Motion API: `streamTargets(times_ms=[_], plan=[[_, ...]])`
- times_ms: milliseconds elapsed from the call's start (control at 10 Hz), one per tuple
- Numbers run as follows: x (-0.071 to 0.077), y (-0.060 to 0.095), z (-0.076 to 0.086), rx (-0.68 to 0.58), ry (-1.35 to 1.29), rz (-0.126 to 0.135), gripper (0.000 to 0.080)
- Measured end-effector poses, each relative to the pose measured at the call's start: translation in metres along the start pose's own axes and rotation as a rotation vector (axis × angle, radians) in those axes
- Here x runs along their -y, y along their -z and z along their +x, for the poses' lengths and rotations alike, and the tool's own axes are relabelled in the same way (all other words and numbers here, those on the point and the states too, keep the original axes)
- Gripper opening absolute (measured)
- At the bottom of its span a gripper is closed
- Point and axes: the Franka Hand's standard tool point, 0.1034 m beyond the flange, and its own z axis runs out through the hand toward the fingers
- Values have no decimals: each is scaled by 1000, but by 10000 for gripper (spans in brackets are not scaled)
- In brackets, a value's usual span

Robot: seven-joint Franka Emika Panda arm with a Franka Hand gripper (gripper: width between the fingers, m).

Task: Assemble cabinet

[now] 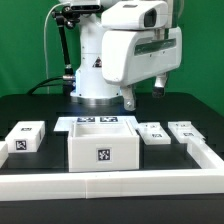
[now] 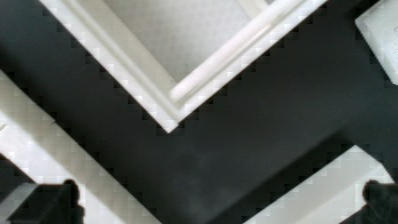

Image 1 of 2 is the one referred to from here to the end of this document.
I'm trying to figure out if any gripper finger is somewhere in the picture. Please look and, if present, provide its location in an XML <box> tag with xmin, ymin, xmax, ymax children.
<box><xmin>152</xmin><ymin>73</ymin><xmax>168</xmax><ymax>98</ymax></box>
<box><xmin>121</xmin><ymin>85</ymin><xmax>136</xmax><ymax>111</ymax></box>

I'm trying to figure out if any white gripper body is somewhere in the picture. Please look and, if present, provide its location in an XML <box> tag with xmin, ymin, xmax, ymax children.
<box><xmin>102</xmin><ymin>27</ymin><xmax>182</xmax><ymax>86</ymax></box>

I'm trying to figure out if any white cabinet door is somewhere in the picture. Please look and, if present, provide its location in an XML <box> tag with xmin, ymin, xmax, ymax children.
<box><xmin>168</xmin><ymin>121</ymin><xmax>205</xmax><ymax>143</ymax></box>
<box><xmin>137</xmin><ymin>122</ymin><xmax>171</xmax><ymax>145</ymax></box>

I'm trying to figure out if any white cabinet body box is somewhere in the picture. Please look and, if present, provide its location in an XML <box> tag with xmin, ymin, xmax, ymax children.
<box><xmin>68</xmin><ymin>120</ymin><xmax>140</xmax><ymax>172</ymax></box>

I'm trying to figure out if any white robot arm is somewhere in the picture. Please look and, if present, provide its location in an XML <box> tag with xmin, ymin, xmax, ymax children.
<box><xmin>56</xmin><ymin>0</ymin><xmax>184</xmax><ymax>111</ymax></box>

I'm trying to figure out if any white cabinet top block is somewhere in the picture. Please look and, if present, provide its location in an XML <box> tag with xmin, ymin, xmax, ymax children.
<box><xmin>5</xmin><ymin>121</ymin><xmax>45</xmax><ymax>153</ymax></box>

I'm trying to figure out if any white marker base sheet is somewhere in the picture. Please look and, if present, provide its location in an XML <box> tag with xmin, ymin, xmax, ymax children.
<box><xmin>54</xmin><ymin>116</ymin><xmax>138</xmax><ymax>132</ymax></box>

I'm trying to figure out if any white obstacle fence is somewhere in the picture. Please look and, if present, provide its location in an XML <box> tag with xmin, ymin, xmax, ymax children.
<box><xmin>0</xmin><ymin>139</ymin><xmax>224</xmax><ymax>201</ymax></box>

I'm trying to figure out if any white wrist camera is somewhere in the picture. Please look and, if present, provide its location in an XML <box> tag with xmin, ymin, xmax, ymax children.
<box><xmin>101</xmin><ymin>1</ymin><xmax>168</xmax><ymax>30</ymax></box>

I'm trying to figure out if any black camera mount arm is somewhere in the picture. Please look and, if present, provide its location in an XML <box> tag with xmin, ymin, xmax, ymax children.
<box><xmin>52</xmin><ymin>4</ymin><xmax>102</xmax><ymax>96</ymax></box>

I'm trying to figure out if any white cable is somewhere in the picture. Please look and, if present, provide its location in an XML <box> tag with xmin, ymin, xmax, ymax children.
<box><xmin>43</xmin><ymin>2</ymin><xmax>72</xmax><ymax>95</ymax></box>

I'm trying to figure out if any black cable bundle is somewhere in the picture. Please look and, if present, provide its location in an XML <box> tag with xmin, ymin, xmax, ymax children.
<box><xmin>27</xmin><ymin>75</ymin><xmax>68</xmax><ymax>96</ymax></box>

